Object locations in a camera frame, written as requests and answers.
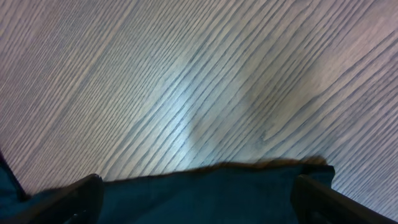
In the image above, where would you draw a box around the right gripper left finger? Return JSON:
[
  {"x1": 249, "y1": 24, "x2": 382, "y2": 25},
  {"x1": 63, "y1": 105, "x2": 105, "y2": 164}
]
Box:
[{"x1": 1, "y1": 174, "x2": 104, "y2": 224}]

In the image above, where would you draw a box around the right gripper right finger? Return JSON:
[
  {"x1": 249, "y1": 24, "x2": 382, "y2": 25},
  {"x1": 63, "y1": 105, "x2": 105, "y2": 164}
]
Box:
[{"x1": 290, "y1": 175, "x2": 397, "y2": 224}]

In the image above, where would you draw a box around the black t-shirt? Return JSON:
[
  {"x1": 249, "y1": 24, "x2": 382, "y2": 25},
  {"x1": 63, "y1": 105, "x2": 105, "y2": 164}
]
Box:
[{"x1": 0, "y1": 151, "x2": 336, "y2": 224}]

